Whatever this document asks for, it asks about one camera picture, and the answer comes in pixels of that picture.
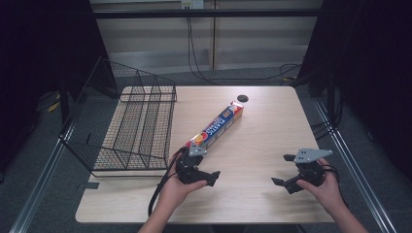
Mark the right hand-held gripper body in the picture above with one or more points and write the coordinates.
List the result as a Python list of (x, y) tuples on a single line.
[(309, 165)]

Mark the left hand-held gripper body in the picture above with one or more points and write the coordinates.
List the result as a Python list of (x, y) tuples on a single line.
[(189, 168)]

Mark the long blue plastic wrap box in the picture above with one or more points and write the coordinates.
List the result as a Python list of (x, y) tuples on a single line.
[(216, 123)]

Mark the person's left hand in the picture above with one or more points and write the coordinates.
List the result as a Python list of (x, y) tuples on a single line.
[(176, 194)]

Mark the person's right hand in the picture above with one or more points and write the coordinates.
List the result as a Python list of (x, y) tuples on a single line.
[(325, 194)]

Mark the round black table grommet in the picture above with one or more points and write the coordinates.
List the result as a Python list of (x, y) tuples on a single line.
[(242, 98)]

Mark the black tape piece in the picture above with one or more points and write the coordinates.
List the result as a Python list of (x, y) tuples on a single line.
[(89, 186)]

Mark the dark curtain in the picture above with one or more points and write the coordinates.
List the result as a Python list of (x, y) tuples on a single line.
[(369, 71), (39, 64)]

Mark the yellow floor object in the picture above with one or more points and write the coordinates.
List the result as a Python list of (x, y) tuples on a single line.
[(54, 103)]

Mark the metal floor rail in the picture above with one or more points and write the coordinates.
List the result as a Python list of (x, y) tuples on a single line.
[(353, 161), (42, 181)]

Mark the black horizontal frame bar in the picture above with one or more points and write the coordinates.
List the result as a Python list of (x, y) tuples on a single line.
[(207, 13)]

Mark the white wall outlet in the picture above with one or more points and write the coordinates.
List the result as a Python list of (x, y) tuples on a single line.
[(192, 4)]

